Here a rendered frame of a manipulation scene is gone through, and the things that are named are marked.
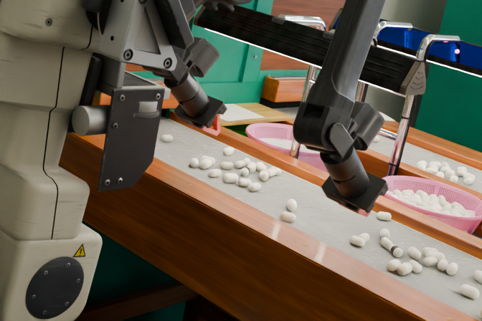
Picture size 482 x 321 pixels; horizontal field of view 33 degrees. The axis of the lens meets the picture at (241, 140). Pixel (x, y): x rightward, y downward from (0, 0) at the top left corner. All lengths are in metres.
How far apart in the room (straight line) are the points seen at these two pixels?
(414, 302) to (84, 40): 0.69
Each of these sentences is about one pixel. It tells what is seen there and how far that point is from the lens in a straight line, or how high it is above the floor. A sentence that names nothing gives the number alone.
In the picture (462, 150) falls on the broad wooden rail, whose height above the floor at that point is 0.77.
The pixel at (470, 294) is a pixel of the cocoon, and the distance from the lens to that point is 1.56.
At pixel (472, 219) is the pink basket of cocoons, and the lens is 1.93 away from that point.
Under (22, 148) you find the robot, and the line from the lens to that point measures 1.22.
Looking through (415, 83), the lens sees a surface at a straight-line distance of 1.68.
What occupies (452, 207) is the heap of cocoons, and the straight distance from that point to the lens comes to 2.10.
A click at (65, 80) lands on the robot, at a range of 1.21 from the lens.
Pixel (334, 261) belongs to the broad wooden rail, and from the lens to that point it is 1.49.
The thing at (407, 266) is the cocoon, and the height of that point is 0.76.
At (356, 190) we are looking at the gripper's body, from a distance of 1.40.
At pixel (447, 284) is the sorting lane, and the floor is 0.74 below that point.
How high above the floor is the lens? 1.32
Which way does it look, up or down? 15 degrees down
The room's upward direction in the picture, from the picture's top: 11 degrees clockwise
